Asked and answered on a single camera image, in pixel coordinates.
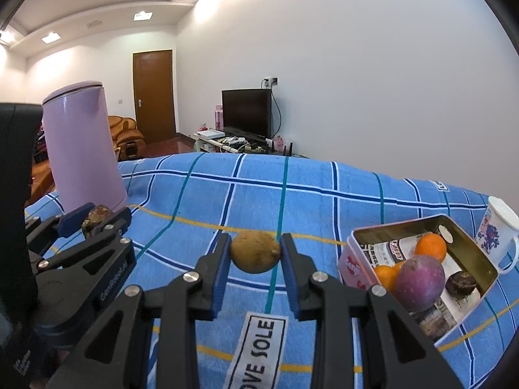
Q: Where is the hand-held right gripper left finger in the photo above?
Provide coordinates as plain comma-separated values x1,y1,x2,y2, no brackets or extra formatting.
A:
44,233,233,389

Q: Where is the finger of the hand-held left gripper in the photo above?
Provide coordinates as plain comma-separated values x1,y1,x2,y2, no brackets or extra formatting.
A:
36,207,134,278
25,203,96,260

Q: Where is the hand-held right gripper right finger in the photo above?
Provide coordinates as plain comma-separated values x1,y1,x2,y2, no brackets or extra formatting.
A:
281,233,465,389

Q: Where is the dark brown mangosteen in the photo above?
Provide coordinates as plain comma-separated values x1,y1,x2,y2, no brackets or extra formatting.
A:
81,205,115,238
445,271,478,301

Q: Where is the brown lemon-shaped fruit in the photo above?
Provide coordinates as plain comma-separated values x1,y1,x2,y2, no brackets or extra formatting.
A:
230,230,282,274

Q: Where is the pink metal tin box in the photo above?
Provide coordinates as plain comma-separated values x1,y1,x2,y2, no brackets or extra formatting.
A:
337,215,499,343

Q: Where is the purple round fruit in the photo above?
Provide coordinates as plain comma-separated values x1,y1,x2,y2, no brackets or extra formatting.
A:
394,254,446,312

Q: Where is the brown leather sofa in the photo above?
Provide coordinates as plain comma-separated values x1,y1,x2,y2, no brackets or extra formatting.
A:
107,115,146,160
25,158,55,207

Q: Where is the lilac electric kettle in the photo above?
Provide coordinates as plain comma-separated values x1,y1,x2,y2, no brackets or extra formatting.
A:
42,81,129,213

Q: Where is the blue plaid cloth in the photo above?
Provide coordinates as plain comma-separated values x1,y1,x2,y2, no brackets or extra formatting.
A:
24,153,519,389

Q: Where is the printed paper sheet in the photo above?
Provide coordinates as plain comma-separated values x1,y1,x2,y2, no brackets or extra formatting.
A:
361,240,481,339

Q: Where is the white tv stand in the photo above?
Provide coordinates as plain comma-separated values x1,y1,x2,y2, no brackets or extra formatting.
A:
192,131,309,159

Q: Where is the brown wooden door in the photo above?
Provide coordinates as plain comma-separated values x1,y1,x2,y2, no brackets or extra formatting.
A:
132,50,178,144

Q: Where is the black router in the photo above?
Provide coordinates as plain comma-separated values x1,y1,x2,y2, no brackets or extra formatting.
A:
268,140,295,155

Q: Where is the black television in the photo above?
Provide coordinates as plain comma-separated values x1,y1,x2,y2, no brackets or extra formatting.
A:
222,88,272,139

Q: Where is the white mug with purple print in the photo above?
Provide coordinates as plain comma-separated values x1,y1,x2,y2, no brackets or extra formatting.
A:
475,196,519,274

